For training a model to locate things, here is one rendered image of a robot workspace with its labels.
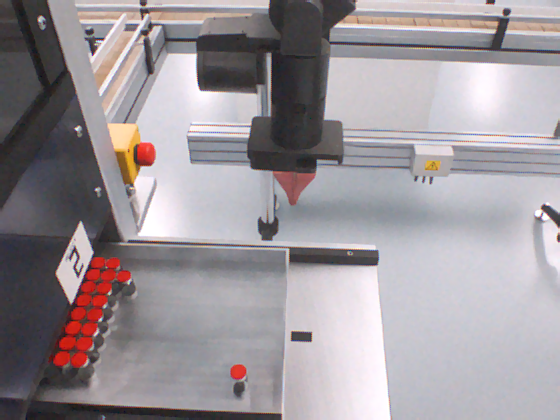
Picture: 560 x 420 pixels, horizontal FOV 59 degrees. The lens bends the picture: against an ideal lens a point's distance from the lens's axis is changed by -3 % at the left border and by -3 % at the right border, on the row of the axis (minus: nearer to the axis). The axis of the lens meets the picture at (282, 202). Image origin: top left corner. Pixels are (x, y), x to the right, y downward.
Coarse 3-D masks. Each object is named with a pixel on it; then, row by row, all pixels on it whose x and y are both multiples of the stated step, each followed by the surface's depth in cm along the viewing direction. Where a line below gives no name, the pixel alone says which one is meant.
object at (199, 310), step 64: (128, 256) 80; (192, 256) 79; (256, 256) 79; (128, 320) 72; (192, 320) 72; (256, 320) 72; (64, 384) 65; (128, 384) 65; (192, 384) 65; (256, 384) 65
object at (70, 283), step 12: (72, 240) 61; (84, 240) 64; (84, 252) 64; (60, 264) 58; (72, 264) 61; (84, 264) 64; (60, 276) 58; (72, 276) 61; (72, 288) 61; (72, 300) 61
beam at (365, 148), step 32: (192, 128) 164; (224, 128) 164; (352, 128) 164; (384, 128) 164; (192, 160) 169; (224, 160) 168; (320, 160) 165; (352, 160) 164; (384, 160) 164; (480, 160) 163; (512, 160) 161; (544, 160) 160
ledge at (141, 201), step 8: (136, 184) 94; (144, 184) 94; (152, 184) 94; (136, 192) 92; (144, 192) 92; (152, 192) 94; (136, 200) 91; (144, 200) 91; (136, 208) 89; (144, 208) 89; (136, 216) 88; (144, 216) 89; (136, 224) 86
